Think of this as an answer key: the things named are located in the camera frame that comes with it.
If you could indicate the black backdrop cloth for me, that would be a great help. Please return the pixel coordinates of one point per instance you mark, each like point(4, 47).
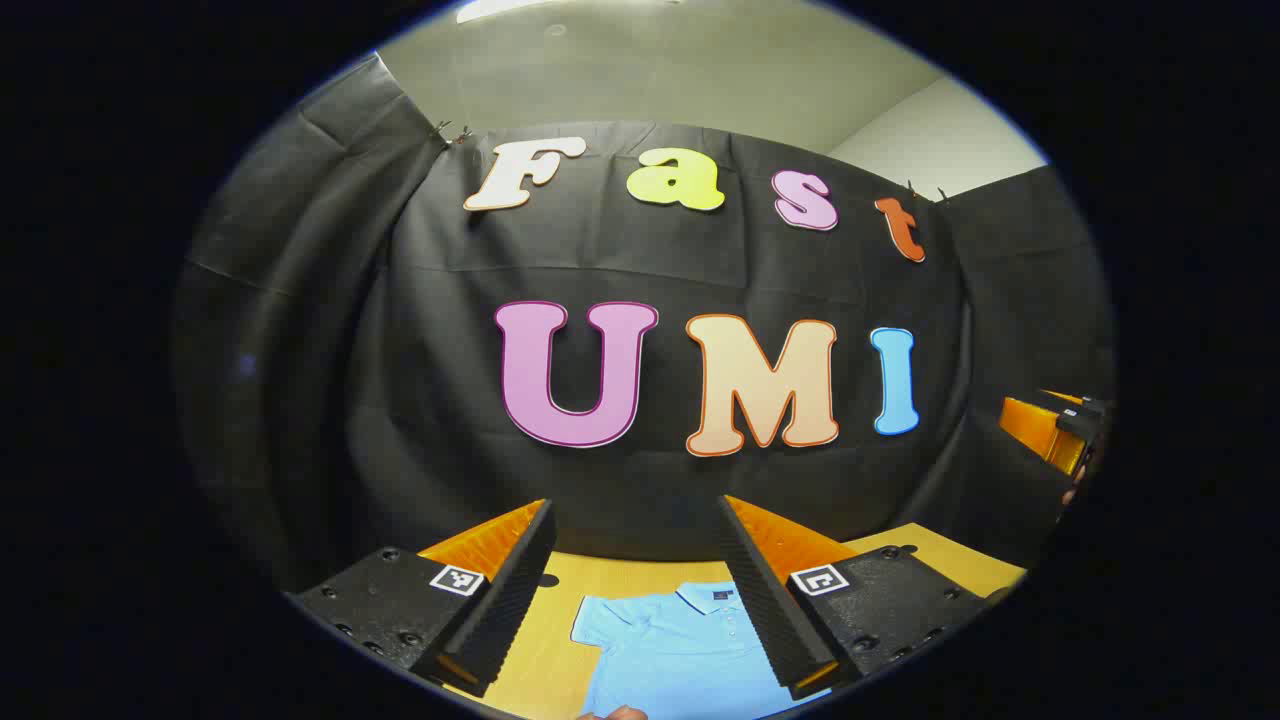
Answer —
point(400, 330)

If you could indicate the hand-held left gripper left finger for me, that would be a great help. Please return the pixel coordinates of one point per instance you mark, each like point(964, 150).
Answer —
point(505, 600)

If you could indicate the light blue T-shirt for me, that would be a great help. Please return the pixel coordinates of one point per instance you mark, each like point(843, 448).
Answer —
point(670, 650)

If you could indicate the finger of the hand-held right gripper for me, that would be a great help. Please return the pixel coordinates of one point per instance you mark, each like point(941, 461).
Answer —
point(1035, 425)

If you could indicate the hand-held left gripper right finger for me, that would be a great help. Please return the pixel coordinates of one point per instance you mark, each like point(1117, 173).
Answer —
point(765, 600)

